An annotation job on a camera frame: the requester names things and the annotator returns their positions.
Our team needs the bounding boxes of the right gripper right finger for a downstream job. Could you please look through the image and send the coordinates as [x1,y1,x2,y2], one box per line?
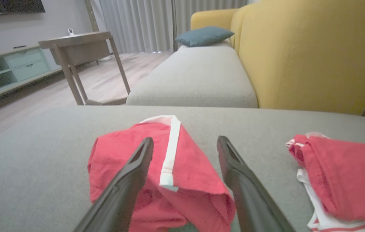
[216,135,296,232]

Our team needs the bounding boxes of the teal throw pillow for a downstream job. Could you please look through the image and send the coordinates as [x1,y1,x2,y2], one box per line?
[175,26,235,48]

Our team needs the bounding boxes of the wooden side table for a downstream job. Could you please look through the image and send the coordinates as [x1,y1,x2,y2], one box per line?
[38,31,132,106]

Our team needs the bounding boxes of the grey fabric sofa ottoman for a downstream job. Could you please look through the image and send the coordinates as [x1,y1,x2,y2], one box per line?
[0,105,365,232]

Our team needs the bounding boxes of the red white sports jersey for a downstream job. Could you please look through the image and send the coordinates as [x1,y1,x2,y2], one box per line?
[286,131,365,232]

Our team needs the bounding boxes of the black wall television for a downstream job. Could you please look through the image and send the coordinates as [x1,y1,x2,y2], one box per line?
[0,0,46,17]

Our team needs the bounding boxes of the yellow sofa back cushion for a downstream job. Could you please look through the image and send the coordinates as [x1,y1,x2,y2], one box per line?
[191,9,239,32]
[230,0,365,116]

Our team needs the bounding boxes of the brown wooden wall trim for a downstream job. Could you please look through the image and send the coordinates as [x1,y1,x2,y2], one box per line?
[84,0,100,33]

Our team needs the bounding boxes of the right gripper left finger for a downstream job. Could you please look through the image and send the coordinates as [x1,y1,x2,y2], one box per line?
[73,137,155,232]

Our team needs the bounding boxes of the red white-trimmed shorts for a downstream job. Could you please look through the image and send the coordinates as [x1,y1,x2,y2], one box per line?
[87,115,236,232]

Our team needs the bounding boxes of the pale green TV cabinet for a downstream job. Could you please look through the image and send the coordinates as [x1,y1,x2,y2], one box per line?
[0,45,64,109]

